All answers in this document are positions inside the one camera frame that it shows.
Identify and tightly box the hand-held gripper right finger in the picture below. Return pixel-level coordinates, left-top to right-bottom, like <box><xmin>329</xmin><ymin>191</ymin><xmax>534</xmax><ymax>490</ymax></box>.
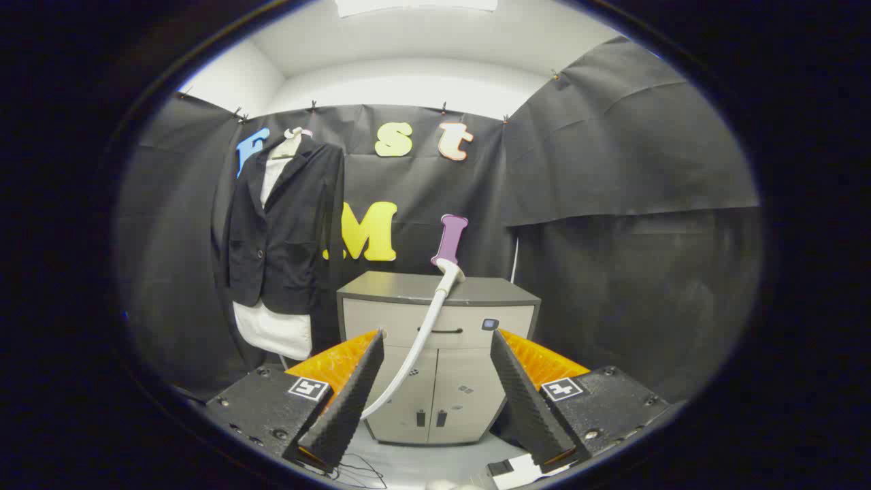
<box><xmin>490</xmin><ymin>329</ymin><xmax>672</xmax><ymax>470</ymax></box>

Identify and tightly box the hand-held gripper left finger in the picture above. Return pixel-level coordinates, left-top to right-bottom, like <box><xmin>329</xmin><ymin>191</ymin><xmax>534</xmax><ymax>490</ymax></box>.
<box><xmin>206</xmin><ymin>329</ymin><xmax>386</xmax><ymax>474</ymax></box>

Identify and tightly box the white shirt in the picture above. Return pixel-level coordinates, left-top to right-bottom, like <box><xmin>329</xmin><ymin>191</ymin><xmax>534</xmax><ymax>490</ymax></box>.
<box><xmin>233</xmin><ymin>146</ymin><xmax>314</xmax><ymax>361</ymax></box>

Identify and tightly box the white garment steamer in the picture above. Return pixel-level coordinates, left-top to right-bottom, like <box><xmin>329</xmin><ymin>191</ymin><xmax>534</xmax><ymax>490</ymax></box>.
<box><xmin>359</xmin><ymin>261</ymin><xmax>467</xmax><ymax>421</ymax></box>

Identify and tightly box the black blazer jacket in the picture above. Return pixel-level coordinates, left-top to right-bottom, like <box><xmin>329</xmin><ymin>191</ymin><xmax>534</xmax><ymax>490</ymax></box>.
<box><xmin>225</xmin><ymin>134</ymin><xmax>346</xmax><ymax>316</ymax></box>

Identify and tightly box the grey cabinet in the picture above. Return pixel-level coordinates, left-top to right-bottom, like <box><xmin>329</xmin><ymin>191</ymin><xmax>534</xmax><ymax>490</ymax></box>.
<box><xmin>336</xmin><ymin>271</ymin><xmax>542</xmax><ymax>446</ymax></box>

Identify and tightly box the black backdrop cloth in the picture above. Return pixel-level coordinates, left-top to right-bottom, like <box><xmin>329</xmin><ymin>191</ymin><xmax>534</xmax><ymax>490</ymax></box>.
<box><xmin>114</xmin><ymin>35</ymin><xmax>763</xmax><ymax>406</ymax></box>

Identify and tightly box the cream plastic hanger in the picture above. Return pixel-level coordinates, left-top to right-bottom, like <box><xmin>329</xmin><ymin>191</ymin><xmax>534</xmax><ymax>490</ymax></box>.
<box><xmin>272</xmin><ymin>127</ymin><xmax>304</xmax><ymax>161</ymax></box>

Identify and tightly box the row of black clips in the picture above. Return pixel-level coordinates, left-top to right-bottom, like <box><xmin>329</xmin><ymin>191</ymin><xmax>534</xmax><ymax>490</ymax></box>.
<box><xmin>178</xmin><ymin>68</ymin><xmax>563</xmax><ymax>127</ymax></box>

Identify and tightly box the ceiling light panel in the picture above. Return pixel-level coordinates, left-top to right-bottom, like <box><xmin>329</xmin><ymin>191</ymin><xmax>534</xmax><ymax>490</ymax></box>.
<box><xmin>333</xmin><ymin>0</ymin><xmax>499</xmax><ymax>18</ymax></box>

